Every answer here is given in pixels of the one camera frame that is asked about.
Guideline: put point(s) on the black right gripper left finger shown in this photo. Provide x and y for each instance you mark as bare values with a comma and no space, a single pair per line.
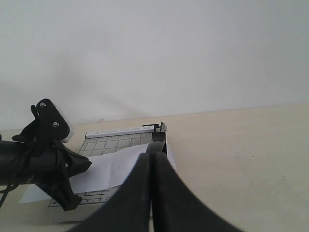
129,208

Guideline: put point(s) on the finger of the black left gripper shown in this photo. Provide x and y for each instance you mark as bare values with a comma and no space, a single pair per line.
77,163
60,191

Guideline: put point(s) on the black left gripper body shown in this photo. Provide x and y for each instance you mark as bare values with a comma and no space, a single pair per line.
34,163

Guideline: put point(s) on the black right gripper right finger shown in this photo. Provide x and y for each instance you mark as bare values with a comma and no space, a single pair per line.
175,208

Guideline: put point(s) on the white paper sheet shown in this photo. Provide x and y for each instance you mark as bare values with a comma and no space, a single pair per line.
107,171

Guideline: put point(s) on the black cutter blade arm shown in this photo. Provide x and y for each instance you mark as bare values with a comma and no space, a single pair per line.
158,142

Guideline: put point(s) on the grey paper cutter base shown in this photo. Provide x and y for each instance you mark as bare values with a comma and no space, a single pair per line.
96,144

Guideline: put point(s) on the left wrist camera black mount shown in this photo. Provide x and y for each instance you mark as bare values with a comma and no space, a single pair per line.
50,123

